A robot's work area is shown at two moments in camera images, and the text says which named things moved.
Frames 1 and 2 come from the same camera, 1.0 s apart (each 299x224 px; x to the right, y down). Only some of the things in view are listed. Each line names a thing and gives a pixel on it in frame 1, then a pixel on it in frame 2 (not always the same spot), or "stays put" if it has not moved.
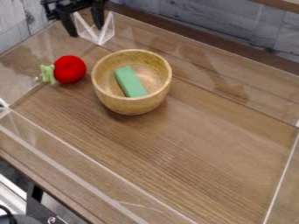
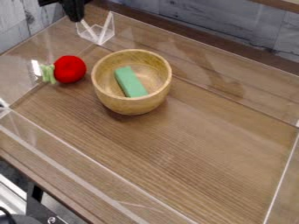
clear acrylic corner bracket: x=88 y=33 stays put
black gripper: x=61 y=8 → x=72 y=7
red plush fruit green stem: x=67 y=70 stays put
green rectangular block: x=129 y=81 stays put
